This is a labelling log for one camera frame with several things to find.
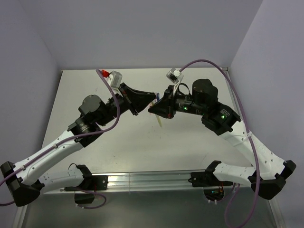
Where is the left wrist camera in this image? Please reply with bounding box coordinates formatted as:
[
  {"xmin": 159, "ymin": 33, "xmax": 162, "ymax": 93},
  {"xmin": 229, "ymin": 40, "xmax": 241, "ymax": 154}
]
[{"xmin": 101, "ymin": 70, "xmax": 123, "ymax": 90}]

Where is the aluminium mounting rail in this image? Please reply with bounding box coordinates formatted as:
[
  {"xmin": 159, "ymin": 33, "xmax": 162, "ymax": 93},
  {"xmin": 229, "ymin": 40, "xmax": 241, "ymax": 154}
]
[{"xmin": 22, "ymin": 166, "xmax": 273, "ymax": 198}]

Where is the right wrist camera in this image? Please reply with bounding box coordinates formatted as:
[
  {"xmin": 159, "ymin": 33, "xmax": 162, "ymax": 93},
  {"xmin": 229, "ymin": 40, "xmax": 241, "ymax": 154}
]
[{"xmin": 166, "ymin": 68, "xmax": 184, "ymax": 95}]

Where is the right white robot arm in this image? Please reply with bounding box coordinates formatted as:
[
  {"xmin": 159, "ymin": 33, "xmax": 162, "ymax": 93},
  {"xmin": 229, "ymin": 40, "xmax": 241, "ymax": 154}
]
[{"xmin": 148, "ymin": 79, "xmax": 296, "ymax": 200}]

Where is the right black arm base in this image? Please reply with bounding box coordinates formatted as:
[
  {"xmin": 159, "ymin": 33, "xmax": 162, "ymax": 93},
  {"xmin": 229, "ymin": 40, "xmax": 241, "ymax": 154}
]
[{"xmin": 188, "ymin": 169, "xmax": 236, "ymax": 204}]

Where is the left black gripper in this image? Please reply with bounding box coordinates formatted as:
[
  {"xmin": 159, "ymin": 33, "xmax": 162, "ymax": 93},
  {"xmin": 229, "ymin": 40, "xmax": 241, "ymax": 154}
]
[{"xmin": 97, "ymin": 83, "xmax": 156, "ymax": 127}]

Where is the yellow highlighter pen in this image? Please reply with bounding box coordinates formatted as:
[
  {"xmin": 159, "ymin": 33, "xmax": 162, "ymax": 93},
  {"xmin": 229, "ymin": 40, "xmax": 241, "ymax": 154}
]
[{"xmin": 150, "ymin": 101, "xmax": 162, "ymax": 128}]

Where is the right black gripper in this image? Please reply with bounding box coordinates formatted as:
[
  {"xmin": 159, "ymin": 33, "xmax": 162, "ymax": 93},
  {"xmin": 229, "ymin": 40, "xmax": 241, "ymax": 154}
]
[{"xmin": 149, "ymin": 83, "xmax": 207, "ymax": 117}]

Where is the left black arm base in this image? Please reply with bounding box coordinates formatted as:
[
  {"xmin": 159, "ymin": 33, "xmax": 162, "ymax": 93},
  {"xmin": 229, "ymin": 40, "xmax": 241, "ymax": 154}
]
[{"xmin": 64, "ymin": 175, "xmax": 108, "ymax": 209}]

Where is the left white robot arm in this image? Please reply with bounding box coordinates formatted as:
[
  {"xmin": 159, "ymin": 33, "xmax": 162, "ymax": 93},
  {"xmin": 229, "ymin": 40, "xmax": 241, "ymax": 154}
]
[{"xmin": 0, "ymin": 83, "xmax": 156, "ymax": 207}]

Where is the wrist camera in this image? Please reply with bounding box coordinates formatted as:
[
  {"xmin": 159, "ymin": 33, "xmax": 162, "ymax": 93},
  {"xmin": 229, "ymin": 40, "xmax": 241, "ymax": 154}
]
[
  {"xmin": 101, "ymin": 70, "xmax": 123, "ymax": 90},
  {"xmin": 166, "ymin": 68, "xmax": 184, "ymax": 95}
]

